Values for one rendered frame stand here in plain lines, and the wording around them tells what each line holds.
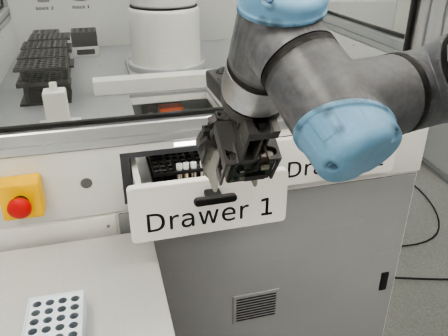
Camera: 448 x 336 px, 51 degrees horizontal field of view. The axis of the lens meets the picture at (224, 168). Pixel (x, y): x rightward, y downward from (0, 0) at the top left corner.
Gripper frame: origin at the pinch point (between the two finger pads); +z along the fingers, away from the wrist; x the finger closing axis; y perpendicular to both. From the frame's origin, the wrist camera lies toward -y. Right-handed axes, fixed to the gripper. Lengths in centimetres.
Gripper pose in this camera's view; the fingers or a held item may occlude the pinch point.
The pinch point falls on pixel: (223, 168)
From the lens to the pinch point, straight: 69.9
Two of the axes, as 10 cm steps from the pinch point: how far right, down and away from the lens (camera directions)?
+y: 2.2, 8.6, -4.7
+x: 9.6, -1.2, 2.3
